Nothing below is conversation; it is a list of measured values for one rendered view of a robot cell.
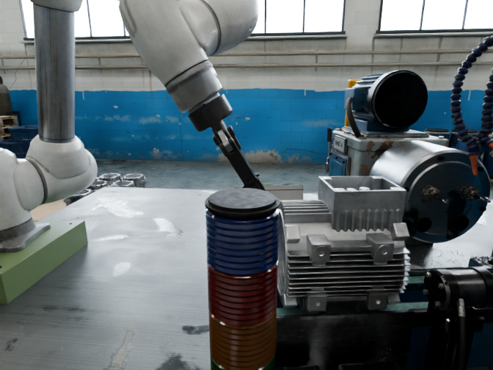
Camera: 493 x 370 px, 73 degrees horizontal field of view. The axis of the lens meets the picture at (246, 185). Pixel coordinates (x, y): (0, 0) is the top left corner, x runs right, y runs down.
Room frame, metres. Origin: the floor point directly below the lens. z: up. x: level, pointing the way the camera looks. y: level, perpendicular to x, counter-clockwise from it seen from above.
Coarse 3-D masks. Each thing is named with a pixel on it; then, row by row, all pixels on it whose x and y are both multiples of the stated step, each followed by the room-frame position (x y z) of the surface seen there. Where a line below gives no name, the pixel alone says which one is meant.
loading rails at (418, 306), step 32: (416, 288) 0.61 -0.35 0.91; (288, 320) 0.48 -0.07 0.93; (320, 320) 0.48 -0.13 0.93; (352, 320) 0.49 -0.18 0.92; (384, 320) 0.49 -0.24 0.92; (416, 320) 0.50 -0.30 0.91; (288, 352) 0.48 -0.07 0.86; (320, 352) 0.48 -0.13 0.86; (352, 352) 0.49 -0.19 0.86; (384, 352) 0.49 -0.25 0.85; (416, 352) 0.50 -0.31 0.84; (480, 352) 0.51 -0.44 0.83
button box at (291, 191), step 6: (240, 186) 0.78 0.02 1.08; (264, 186) 0.78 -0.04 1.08; (270, 186) 0.79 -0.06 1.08; (276, 186) 0.79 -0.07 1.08; (282, 186) 0.79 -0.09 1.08; (288, 186) 0.79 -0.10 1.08; (294, 186) 0.79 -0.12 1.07; (300, 186) 0.79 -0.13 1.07; (276, 192) 0.78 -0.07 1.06; (282, 192) 0.78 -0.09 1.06; (288, 192) 0.78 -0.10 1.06; (294, 192) 0.78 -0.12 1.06; (300, 192) 0.78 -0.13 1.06; (282, 198) 0.77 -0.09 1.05; (288, 198) 0.78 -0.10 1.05; (294, 198) 0.78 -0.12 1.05; (300, 198) 0.78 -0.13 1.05
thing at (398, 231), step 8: (392, 224) 0.51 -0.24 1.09; (400, 224) 0.51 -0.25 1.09; (288, 232) 0.49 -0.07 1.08; (296, 232) 0.49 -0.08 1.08; (392, 232) 0.51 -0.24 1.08; (400, 232) 0.50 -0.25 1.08; (408, 232) 0.50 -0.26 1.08; (288, 240) 0.48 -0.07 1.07; (296, 240) 0.49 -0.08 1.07; (392, 240) 0.50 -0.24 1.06; (400, 240) 0.50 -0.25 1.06; (392, 296) 0.50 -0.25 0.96; (288, 304) 0.48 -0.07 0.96; (296, 304) 0.48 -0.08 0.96; (392, 304) 0.50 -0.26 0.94
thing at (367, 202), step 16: (336, 176) 0.61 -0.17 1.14; (352, 176) 0.61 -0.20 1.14; (368, 176) 0.61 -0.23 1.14; (320, 192) 0.60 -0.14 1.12; (336, 192) 0.51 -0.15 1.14; (352, 192) 0.52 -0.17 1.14; (368, 192) 0.52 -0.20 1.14; (384, 192) 0.52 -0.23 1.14; (400, 192) 0.52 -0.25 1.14; (336, 208) 0.51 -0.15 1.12; (352, 208) 0.52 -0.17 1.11; (368, 208) 0.52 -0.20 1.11; (384, 208) 0.52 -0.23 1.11; (400, 208) 0.52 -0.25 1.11; (336, 224) 0.51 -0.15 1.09; (352, 224) 0.51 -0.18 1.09; (368, 224) 0.51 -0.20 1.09; (384, 224) 0.52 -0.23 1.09
